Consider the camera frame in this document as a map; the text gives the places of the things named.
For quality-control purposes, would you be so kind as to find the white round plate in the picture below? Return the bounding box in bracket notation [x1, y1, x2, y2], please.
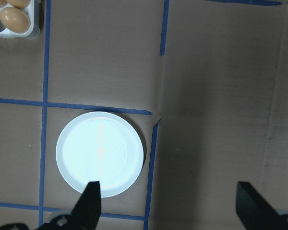
[55, 111, 144, 198]

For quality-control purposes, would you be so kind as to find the clear plastic egg tray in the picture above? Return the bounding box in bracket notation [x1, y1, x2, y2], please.
[0, 0, 41, 40]

